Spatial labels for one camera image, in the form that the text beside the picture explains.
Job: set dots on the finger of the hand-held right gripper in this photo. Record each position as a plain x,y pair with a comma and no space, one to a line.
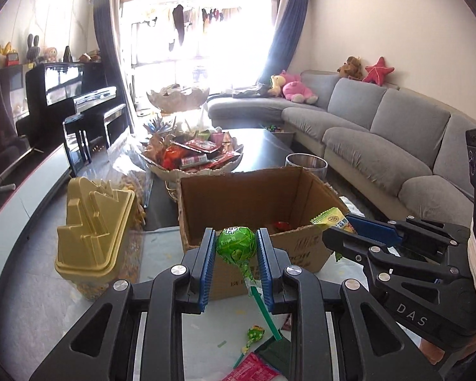
371,228
343,242

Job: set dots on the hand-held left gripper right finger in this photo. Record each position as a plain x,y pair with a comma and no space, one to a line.
263,270

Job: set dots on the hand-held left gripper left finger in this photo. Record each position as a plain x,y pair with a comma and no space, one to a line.
207,270

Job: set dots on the yellow green snack packet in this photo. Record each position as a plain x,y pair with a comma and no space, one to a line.
331,218

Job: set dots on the large green lollipop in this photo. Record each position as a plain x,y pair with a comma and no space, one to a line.
236,242

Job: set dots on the red snack packet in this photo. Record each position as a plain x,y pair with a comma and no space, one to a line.
282,225

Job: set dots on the brown cardboard box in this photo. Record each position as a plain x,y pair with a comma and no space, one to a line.
238,202

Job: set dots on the person's right hand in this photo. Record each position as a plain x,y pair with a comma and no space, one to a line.
434,352

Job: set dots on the small green lollipop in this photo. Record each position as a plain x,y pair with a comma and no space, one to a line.
256,332

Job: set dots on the light blue tablecloth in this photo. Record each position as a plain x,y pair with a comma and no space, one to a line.
214,337

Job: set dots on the dark green snack packet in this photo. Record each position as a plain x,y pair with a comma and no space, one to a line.
275,351

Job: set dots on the grey curved sofa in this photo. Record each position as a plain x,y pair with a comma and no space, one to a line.
361,127

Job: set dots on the pink snack packet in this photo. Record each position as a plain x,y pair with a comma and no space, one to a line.
250,371

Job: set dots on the heap of assorted sweets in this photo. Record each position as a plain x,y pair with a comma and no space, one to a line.
190,153

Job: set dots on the dark coffee table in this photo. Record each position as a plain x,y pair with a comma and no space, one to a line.
269,147

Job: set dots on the clear jar with gold lid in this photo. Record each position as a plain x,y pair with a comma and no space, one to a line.
91,222

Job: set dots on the box of small toys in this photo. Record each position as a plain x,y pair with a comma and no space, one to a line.
279,131

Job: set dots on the clear plastic bag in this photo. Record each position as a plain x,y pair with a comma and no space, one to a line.
127,158

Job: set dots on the red star pillow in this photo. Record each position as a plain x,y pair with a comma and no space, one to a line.
377,71

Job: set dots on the pink plush toy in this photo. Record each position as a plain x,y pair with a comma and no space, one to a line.
297,89

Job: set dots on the brown plush toy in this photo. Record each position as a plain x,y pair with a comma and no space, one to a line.
351,67

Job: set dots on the two-tier white shell bowl stand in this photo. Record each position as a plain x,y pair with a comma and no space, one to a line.
177,101

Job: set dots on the yellow plush toy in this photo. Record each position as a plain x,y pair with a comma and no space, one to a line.
275,83

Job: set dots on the grey bag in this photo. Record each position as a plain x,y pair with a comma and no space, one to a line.
248,91

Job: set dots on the white low television cabinet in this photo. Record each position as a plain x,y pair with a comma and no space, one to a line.
31,186

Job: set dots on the black piano bench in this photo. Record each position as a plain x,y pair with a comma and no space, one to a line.
83,119

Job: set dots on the hanging dark shorts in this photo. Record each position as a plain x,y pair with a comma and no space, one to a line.
200,73

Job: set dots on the blue right window curtain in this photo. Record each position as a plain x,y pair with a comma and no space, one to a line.
285,27

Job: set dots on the blue window curtain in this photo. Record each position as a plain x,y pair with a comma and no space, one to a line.
285,27
107,47

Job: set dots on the flat screen television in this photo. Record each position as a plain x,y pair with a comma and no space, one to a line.
0,158

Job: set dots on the black upright piano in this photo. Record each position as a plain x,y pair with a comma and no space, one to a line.
63,83

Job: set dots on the blue left window curtain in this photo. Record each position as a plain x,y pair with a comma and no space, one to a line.
107,47

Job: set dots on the brown basket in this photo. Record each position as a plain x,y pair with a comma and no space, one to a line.
89,55

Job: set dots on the row of hanging laundry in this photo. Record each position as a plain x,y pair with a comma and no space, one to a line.
182,20

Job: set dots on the black metronome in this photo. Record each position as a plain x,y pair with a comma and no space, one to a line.
67,53

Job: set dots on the small doll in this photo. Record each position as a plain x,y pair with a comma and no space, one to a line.
50,53

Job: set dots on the dark display cabinet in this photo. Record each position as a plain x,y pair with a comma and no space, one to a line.
4,87

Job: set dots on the grey rabbit figurine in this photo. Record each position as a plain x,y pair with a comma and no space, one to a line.
32,45

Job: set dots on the red toy box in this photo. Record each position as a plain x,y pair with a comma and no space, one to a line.
12,59

